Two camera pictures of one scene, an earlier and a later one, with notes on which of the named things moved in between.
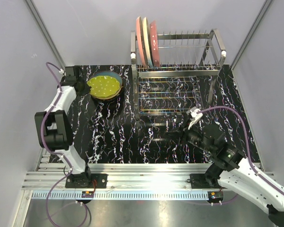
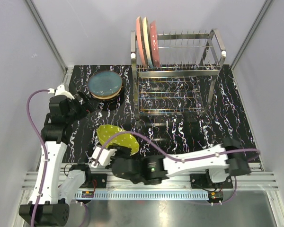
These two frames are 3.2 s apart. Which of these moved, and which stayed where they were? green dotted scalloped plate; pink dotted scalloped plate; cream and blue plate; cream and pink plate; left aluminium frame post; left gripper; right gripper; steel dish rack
Moved: green dotted scalloped plate; right gripper; left gripper
Stayed: cream and pink plate; left aluminium frame post; pink dotted scalloped plate; cream and blue plate; steel dish rack
